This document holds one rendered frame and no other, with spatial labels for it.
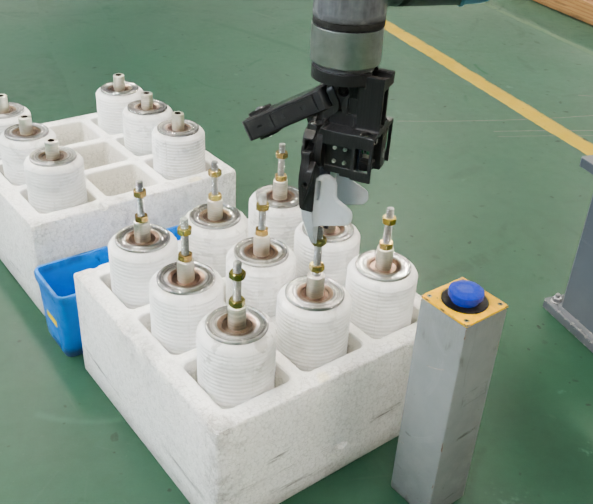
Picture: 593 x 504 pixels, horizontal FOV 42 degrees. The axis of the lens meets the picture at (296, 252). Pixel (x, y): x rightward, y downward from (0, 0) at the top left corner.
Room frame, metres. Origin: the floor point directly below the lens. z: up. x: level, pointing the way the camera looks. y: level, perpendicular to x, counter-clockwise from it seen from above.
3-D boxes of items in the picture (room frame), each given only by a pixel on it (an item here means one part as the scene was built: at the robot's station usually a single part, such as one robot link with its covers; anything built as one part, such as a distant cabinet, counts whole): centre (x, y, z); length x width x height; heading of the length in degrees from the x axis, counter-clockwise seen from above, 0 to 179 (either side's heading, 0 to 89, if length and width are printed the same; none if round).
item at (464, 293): (0.72, -0.19, 0.32); 0.04 x 0.04 x 0.02
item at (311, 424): (0.90, 0.05, 0.09); 0.39 x 0.39 x 0.18; 39
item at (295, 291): (0.80, -0.03, 0.25); 0.08 x 0.08 x 0.01
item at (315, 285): (0.80, -0.03, 0.26); 0.02 x 0.02 x 0.03
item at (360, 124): (0.80, -0.05, 0.49); 0.09 x 0.08 x 0.12; 68
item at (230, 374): (0.73, 0.07, 0.16); 0.10 x 0.10 x 0.18
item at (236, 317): (0.73, 0.07, 0.26); 0.02 x 0.02 x 0.03
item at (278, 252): (0.90, 0.05, 0.25); 0.08 x 0.08 x 0.01
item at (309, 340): (0.80, -0.03, 0.16); 0.10 x 0.10 x 0.18
